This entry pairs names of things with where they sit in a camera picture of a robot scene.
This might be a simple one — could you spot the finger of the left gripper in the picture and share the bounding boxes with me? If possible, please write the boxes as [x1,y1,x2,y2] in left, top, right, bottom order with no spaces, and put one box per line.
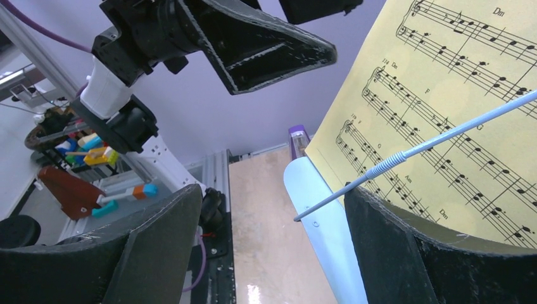
[278,0,363,25]
[177,1,338,95]

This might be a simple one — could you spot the light blue music stand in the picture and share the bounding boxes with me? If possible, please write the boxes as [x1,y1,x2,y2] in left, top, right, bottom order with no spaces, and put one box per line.
[283,90,537,304]

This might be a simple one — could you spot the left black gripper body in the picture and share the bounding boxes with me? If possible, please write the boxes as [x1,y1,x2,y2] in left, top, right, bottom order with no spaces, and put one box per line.
[92,1,205,87]

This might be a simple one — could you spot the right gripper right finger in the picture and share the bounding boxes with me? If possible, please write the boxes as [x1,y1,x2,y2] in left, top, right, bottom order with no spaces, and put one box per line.
[344,187,536,303]

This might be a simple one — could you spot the purple metronome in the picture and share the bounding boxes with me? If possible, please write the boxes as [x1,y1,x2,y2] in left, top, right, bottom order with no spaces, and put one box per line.
[288,125,310,160]

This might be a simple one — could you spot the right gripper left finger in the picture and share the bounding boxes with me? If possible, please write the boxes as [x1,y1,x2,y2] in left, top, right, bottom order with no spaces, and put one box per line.
[1,184,203,303]

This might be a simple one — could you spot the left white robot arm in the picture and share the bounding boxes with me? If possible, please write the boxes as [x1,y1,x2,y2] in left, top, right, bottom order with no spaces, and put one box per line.
[72,0,359,192]

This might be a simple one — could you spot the colourful toy clutter shelf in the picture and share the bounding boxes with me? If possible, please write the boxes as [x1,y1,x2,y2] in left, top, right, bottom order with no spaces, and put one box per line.
[24,106,160,219]

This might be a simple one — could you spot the black round stool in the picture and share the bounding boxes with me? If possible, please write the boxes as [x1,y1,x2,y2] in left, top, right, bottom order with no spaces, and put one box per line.
[1,215,41,249]

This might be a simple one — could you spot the yellow sheet music page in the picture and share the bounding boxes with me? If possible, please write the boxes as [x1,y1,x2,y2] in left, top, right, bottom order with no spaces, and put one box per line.
[306,1,536,248]

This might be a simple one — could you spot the red brown toy block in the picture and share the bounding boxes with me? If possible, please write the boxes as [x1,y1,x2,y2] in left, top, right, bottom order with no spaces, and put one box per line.
[37,166,104,220]

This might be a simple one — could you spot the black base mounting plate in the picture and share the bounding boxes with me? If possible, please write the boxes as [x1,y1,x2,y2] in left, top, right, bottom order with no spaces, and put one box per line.
[180,188,237,303]

